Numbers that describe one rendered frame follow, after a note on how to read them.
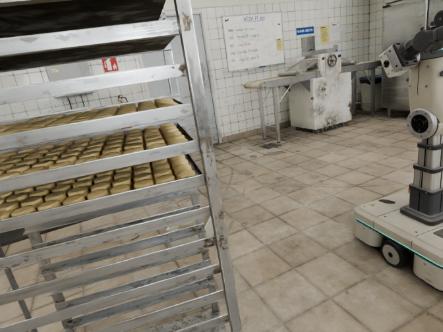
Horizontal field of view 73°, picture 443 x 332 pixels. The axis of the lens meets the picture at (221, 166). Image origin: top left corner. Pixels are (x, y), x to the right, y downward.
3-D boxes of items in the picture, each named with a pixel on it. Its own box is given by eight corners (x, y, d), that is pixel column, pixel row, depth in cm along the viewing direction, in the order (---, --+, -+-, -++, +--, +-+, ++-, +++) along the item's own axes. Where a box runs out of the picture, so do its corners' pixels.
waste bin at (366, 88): (395, 107, 583) (397, 72, 562) (376, 112, 563) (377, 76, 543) (372, 106, 630) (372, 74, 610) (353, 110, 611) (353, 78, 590)
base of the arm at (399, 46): (416, 64, 139) (406, 42, 141) (432, 54, 132) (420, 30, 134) (401, 67, 137) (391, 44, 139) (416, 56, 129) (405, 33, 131)
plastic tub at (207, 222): (215, 232, 238) (211, 214, 233) (208, 248, 218) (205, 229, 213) (179, 233, 245) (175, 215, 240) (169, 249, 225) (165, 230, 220)
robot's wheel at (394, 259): (407, 263, 161) (416, 259, 162) (388, 236, 169) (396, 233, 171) (391, 273, 174) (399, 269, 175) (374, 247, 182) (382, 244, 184)
